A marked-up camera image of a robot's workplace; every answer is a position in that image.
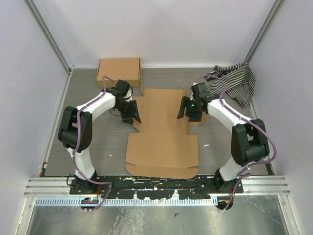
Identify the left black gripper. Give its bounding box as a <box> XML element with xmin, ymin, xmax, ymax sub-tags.
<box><xmin>115</xmin><ymin>99</ymin><xmax>142</xmax><ymax>126</ymax></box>

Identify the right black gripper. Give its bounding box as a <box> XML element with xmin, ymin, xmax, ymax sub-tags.
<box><xmin>177</xmin><ymin>96</ymin><xmax>203</xmax><ymax>122</ymax></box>

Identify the brown cardboard box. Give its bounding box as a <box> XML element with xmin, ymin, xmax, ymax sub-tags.
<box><xmin>125</xmin><ymin>88</ymin><xmax>199</xmax><ymax>179</ymax></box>
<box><xmin>96</xmin><ymin>58</ymin><xmax>141</xmax><ymax>88</ymax></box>

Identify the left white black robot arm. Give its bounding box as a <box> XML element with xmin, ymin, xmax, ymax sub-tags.
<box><xmin>58</xmin><ymin>80</ymin><xmax>141</xmax><ymax>194</ymax></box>

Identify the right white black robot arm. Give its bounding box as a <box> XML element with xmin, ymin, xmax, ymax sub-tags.
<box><xmin>126</xmin><ymin>83</ymin><xmax>269</xmax><ymax>193</ymax></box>

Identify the closed brown cardboard box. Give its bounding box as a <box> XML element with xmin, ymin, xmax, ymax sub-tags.
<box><xmin>96</xmin><ymin>58</ymin><xmax>141</xmax><ymax>88</ymax></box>

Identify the black white striped cloth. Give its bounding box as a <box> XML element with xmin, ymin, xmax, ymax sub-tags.
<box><xmin>204</xmin><ymin>63</ymin><xmax>256</xmax><ymax>108</ymax></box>

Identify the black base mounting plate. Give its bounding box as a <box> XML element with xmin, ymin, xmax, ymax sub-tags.
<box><xmin>66</xmin><ymin>175</ymin><xmax>238</xmax><ymax>200</ymax></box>

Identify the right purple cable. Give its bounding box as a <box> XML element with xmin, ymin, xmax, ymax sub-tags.
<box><xmin>194</xmin><ymin>74</ymin><xmax>278</xmax><ymax>211</ymax></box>

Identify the purple cable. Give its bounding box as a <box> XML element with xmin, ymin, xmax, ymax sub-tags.
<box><xmin>194</xmin><ymin>74</ymin><xmax>278</xmax><ymax>211</ymax></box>
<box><xmin>72</xmin><ymin>75</ymin><xmax>115</xmax><ymax>213</ymax></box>

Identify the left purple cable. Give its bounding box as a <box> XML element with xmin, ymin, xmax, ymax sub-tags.
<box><xmin>72</xmin><ymin>75</ymin><xmax>115</xmax><ymax>213</ymax></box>

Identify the aluminium front rail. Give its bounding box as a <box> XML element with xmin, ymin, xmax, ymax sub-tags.
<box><xmin>24</xmin><ymin>175</ymin><xmax>290</xmax><ymax>198</ymax></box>

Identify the white slotted cable duct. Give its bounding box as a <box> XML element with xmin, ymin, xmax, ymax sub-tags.
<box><xmin>34</xmin><ymin>197</ymin><xmax>218</xmax><ymax>207</ymax></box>

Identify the left aluminium corner post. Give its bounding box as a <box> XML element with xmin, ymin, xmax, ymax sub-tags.
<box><xmin>24</xmin><ymin>0</ymin><xmax>72</xmax><ymax>73</ymax></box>

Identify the aluminium corner post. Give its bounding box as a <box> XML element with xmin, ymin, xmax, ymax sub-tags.
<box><xmin>244</xmin><ymin>0</ymin><xmax>285</xmax><ymax>64</ymax></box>
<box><xmin>24</xmin><ymin>0</ymin><xmax>72</xmax><ymax>73</ymax></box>

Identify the right aluminium corner post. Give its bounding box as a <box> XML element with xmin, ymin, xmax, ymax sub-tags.
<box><xmin>244</xmin><ymin>0</ymin><xmax>285</xmax><ymax>64</ymax></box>

